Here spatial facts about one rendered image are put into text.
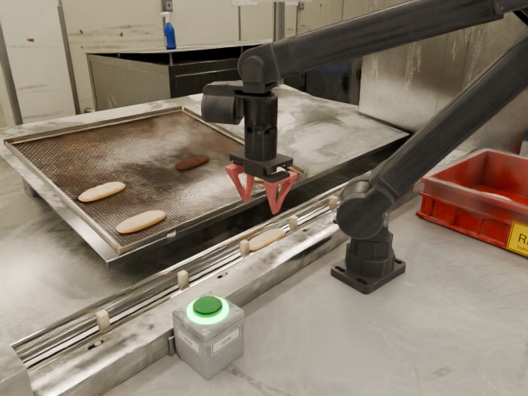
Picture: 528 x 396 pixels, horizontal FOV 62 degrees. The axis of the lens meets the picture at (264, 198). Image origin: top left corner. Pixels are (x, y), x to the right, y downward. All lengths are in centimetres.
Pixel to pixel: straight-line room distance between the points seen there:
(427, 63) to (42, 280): 118
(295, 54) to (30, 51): 358
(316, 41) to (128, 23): 425
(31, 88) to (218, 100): 349
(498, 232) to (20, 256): 94
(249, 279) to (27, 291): 38
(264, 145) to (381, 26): 26
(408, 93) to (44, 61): 329
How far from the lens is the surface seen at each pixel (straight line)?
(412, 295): 79
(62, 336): 69
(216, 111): 75
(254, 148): 74
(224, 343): 60
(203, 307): 59
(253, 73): 70
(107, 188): 93
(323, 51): 69
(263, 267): 75
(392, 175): 72
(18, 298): 85
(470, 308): 80
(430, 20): 68
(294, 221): 89
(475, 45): 141
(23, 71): 415
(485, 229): 100
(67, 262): 92
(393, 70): 151
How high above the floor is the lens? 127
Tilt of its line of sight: 24 degrees down
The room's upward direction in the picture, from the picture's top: straight up
